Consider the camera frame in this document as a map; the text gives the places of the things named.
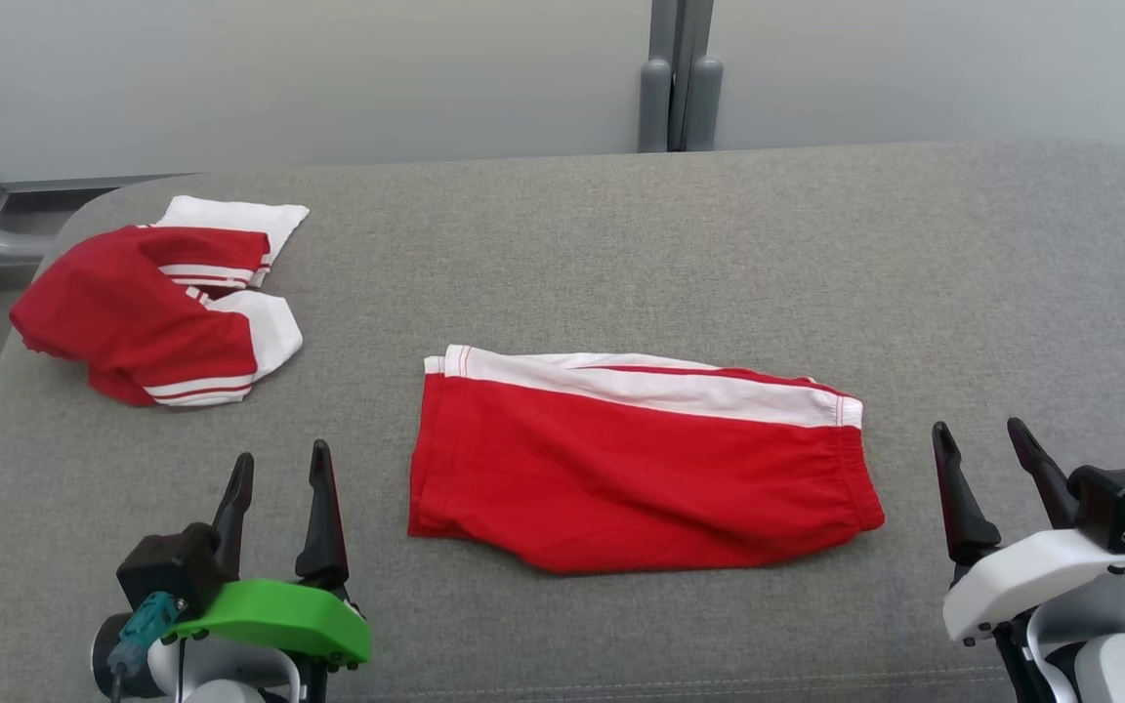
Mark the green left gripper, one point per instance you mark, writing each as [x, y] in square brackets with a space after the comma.
[279, 615]

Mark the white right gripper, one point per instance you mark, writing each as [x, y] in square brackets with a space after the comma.
[1021, 576]

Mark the red shirt with white sleeves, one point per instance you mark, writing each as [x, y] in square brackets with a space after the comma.
[123, 312]

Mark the red shorts with white stripe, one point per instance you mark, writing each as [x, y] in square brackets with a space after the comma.
[621, 469]

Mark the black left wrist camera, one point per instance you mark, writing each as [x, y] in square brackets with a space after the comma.
[167, 566]

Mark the grey metal post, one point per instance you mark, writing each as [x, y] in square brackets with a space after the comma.
[680, 88]

